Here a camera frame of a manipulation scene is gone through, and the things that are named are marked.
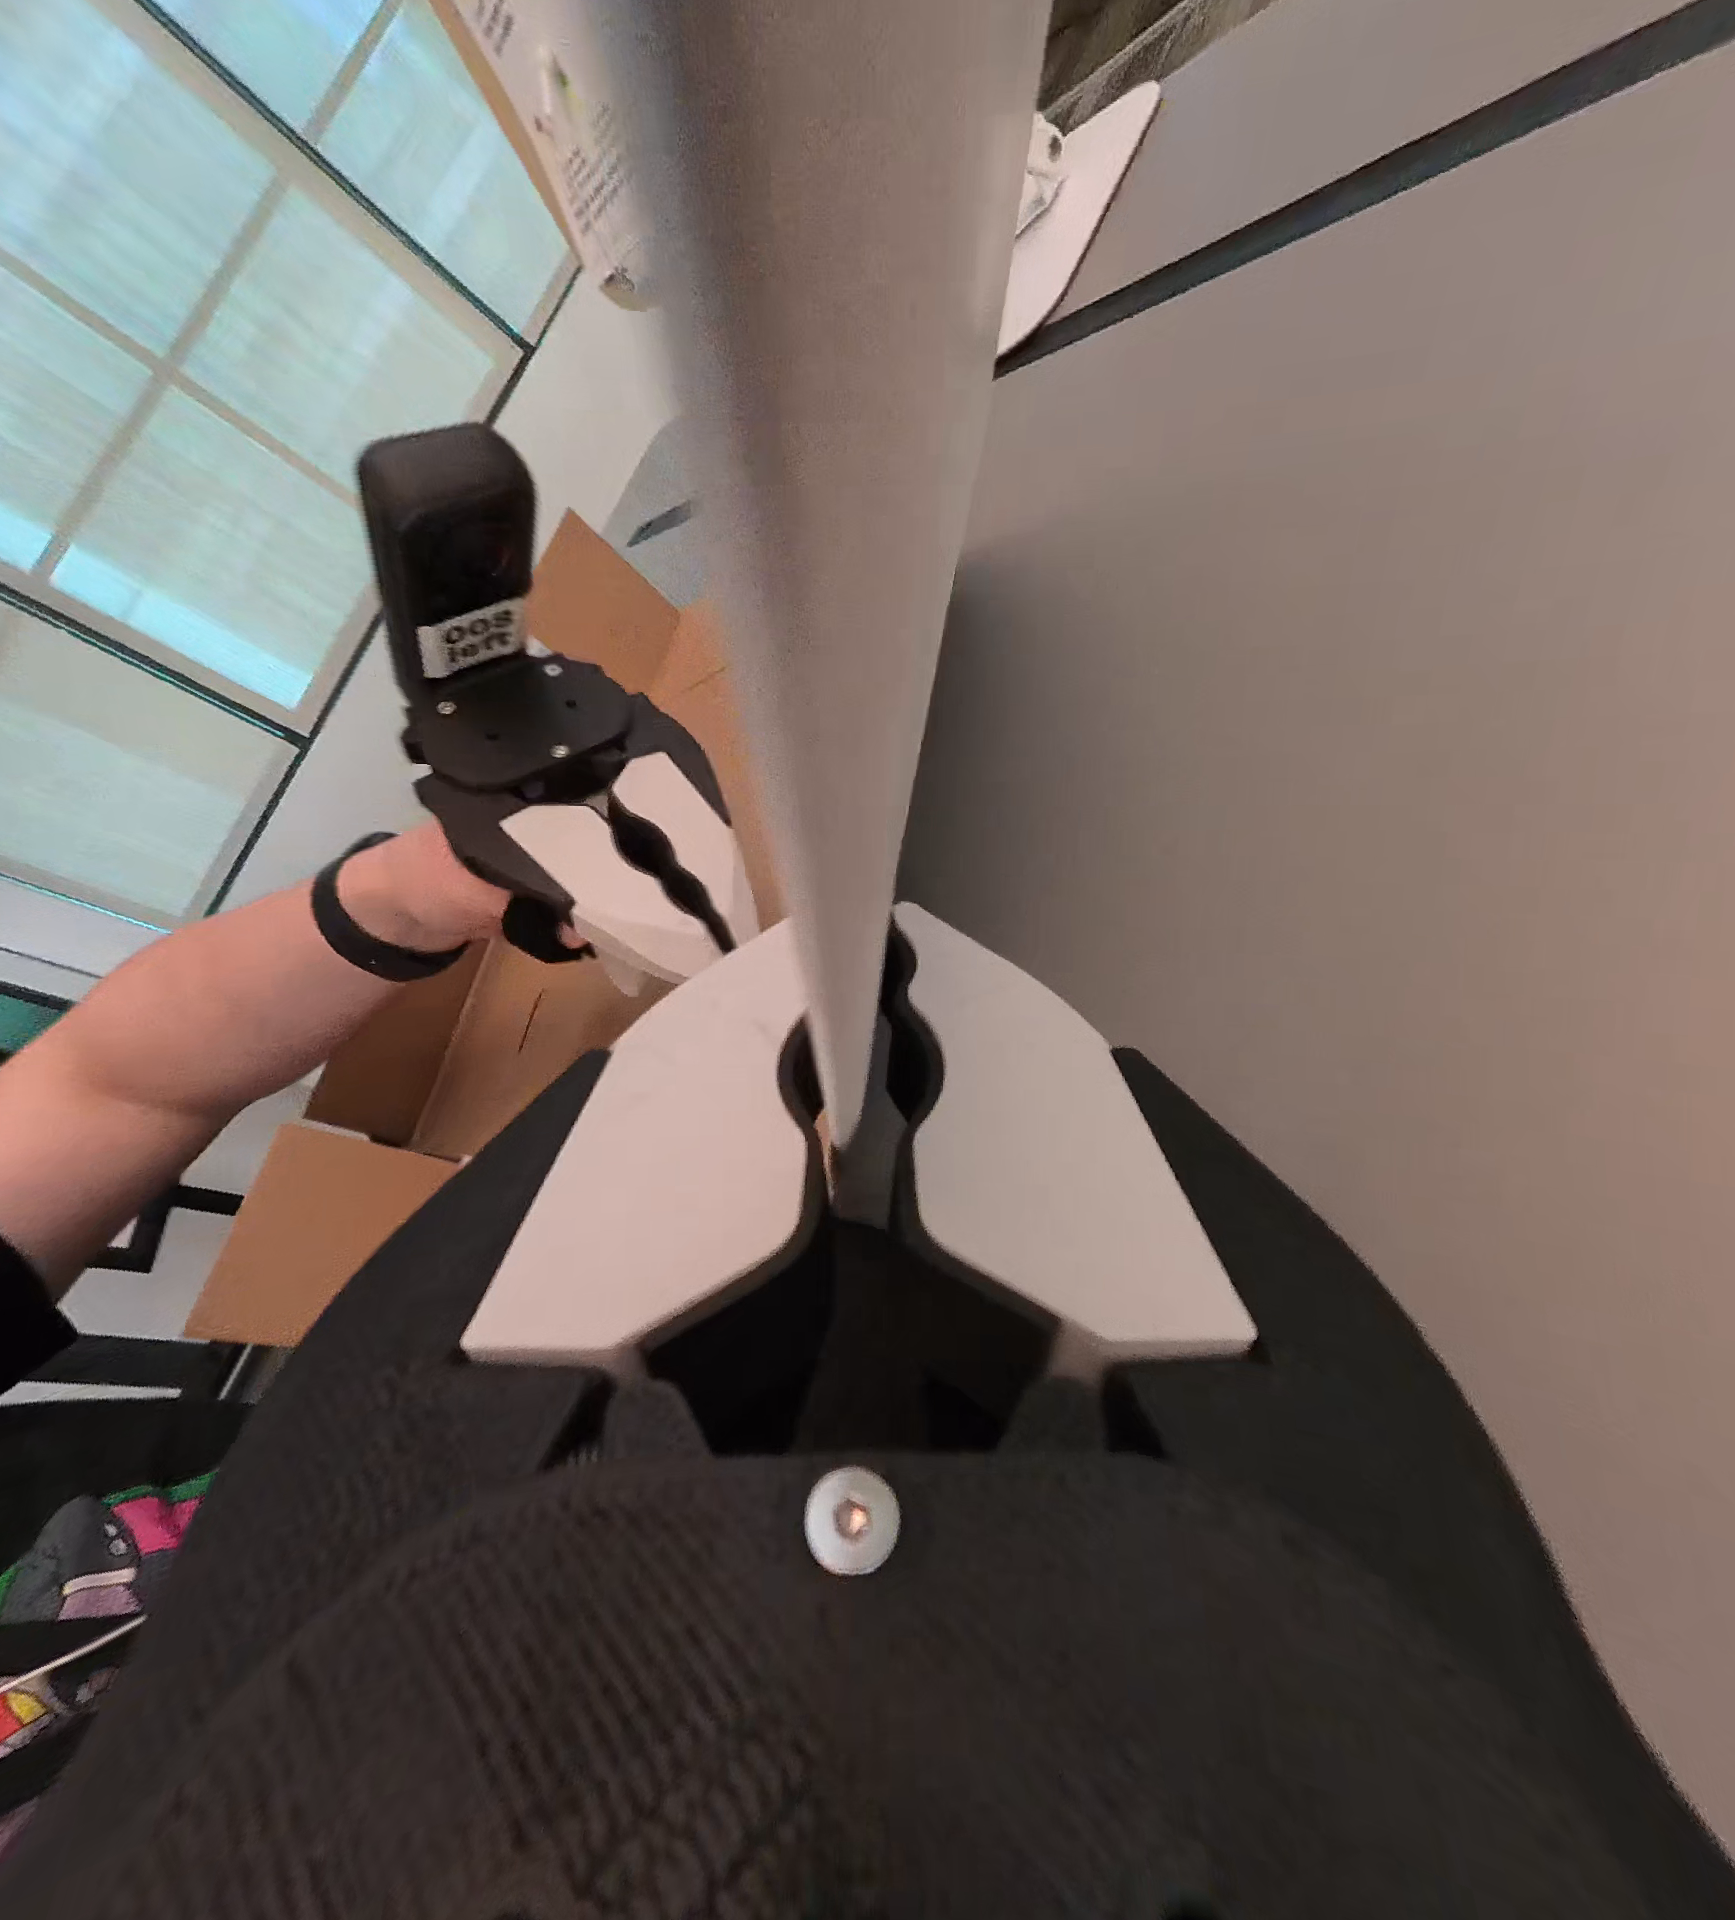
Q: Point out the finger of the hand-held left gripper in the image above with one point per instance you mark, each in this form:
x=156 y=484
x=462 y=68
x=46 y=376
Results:
x=688 y=818
x=590 y=871

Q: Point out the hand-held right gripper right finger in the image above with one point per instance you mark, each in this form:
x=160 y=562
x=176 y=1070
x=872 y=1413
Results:
x=1078 y=1185

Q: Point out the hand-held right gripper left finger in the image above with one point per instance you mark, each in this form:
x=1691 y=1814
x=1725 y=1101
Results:
x=658 y=1171

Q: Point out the white and brown cardboard box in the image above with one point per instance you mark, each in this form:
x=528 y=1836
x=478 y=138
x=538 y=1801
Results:
x=838 y=451

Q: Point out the person's left forearm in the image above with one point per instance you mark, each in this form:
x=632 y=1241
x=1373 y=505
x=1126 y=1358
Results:
x=132 y=1051

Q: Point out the person's left hand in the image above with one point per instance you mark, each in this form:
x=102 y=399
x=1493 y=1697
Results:
x=416 y=893

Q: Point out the black and white sign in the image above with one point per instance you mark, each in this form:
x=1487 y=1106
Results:
x=162 y=1245

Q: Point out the window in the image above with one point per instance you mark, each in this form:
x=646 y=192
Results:
x=132 y=374

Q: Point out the labelled cardboard piece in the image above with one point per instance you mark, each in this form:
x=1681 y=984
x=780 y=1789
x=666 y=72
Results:
x=568 y=135

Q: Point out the white rounded board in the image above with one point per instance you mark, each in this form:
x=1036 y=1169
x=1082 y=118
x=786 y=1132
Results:
x=1084 y=225

